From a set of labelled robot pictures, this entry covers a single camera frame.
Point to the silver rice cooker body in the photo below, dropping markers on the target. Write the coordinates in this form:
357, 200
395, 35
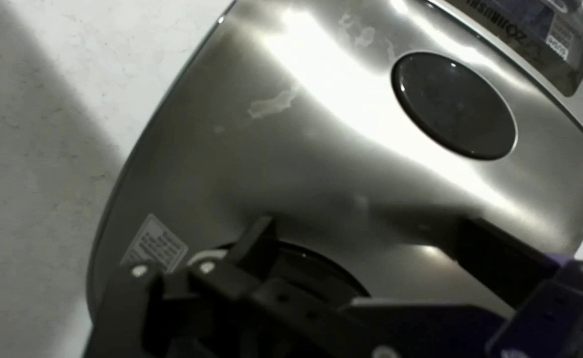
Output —
542, 33

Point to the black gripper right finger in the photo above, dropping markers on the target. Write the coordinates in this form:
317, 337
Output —
496, 265

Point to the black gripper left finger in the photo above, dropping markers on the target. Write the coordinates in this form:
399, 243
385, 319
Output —
254, 241

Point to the silver rice cooker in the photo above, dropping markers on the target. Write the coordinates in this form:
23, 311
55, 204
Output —
291, 160

